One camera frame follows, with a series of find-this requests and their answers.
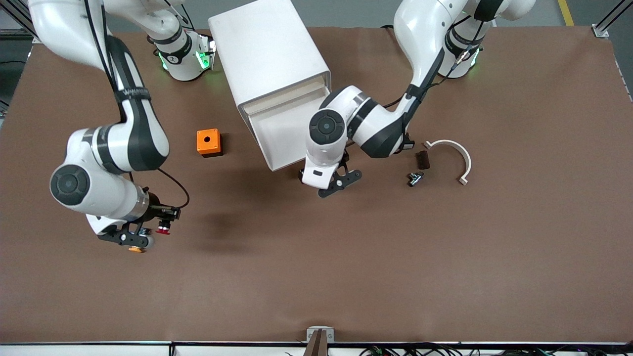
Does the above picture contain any orange capped push button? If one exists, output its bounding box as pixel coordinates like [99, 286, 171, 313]
[128, 227, 150, 254]

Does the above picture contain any orange button box with hole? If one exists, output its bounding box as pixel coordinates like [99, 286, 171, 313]
[196, 129, 224, 158]

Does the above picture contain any white curved plastic clamp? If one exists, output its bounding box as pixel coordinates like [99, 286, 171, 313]
[423, 139, 472, 186]

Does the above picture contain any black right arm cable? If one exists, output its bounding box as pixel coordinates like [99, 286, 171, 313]
[157, 168, 191, 209]

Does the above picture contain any black table edge rail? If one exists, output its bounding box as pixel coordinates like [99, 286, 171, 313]
[0, 340, 633, 347]

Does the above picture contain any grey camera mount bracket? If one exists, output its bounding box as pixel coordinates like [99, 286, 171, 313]
[303, 326, 335, 356]

